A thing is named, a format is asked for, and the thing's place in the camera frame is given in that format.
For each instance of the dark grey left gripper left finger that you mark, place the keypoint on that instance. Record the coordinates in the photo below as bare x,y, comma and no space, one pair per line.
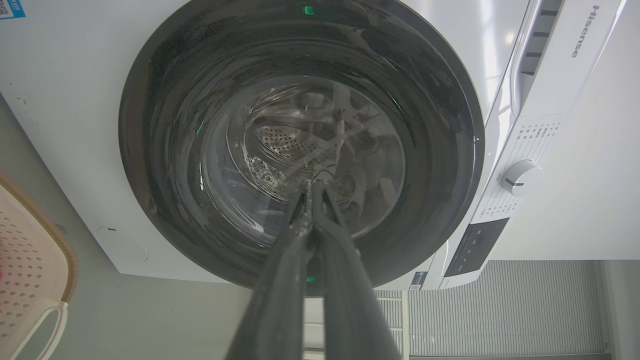
280,295

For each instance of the black washing machine display panel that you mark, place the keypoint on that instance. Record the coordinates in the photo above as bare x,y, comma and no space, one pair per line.
475,246

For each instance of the blue energy label sticker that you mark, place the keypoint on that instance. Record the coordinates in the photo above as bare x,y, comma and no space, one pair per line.
10,7

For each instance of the white Hisense washing machine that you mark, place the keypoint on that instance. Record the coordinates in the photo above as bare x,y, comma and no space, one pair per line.
70,100

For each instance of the dark round washing machine door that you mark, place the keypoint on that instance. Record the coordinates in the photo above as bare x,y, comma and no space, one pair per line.
210,100

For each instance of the white detergent drawer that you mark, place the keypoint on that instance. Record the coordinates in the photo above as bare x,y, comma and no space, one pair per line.
565,55

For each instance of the cream perforated laundry basket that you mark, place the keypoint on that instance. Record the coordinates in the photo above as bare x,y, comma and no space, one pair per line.
27,270

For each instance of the white slatted cabinet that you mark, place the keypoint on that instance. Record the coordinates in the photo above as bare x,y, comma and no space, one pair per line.
505,310

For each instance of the white washing machine dial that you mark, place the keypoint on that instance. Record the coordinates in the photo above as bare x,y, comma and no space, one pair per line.
521,178

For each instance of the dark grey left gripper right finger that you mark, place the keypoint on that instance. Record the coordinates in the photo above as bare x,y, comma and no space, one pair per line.
350,300

